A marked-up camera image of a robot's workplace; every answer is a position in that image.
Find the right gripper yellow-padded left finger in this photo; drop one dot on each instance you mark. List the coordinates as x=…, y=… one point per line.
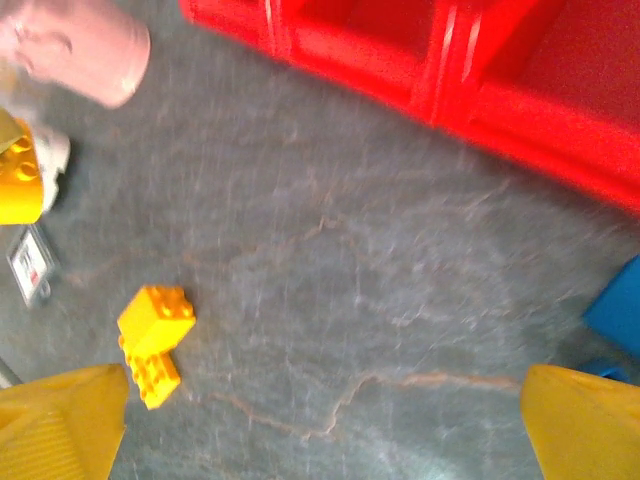
x=55, y=430

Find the right gripper yellow-padded right finger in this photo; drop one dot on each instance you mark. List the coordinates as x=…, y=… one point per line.
x=590, y=435

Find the yellow rectangular lego brick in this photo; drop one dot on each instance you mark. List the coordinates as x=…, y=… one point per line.
x=155, y=382

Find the blue lego brick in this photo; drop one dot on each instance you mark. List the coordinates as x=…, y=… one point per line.
x=617, y=310

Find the yellow sloped lego brick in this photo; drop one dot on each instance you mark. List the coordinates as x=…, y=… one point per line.
x=20, y=190
x=155, y=320

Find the small white label tag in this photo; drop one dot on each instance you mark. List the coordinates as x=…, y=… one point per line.
x=31, y=265

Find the red plastic bin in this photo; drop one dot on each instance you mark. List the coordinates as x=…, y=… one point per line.
x=550, y=125
x=230, y=25
x=350, y=55

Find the pink pencil cup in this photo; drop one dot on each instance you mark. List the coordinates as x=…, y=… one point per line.
x=85, y=50

